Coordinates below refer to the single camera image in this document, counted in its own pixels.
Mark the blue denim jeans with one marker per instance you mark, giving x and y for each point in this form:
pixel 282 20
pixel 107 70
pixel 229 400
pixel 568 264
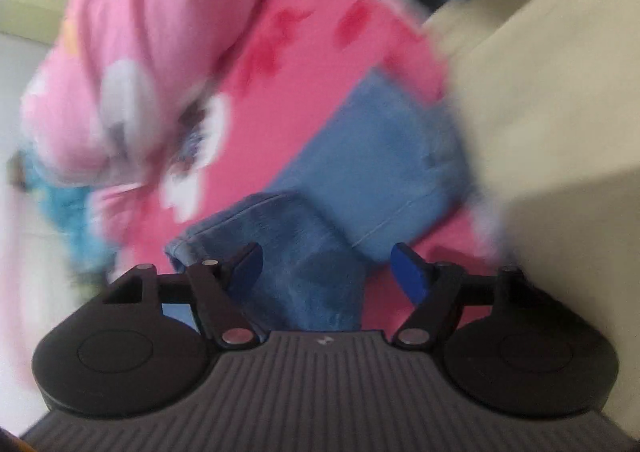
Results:
pixel 370 167

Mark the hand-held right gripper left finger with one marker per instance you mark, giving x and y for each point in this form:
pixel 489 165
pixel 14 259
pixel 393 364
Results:
pixel 247 268

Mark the teal cloth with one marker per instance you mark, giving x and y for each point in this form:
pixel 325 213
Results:
pixel 70 217

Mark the light pink floral quilt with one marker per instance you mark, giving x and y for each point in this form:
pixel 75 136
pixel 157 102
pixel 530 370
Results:
pixel 150 22

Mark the pink floral bedsheet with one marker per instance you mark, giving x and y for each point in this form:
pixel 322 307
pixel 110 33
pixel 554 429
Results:
pixel 295 97

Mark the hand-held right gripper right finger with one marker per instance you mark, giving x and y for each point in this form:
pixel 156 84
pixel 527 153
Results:
pixel 410 273

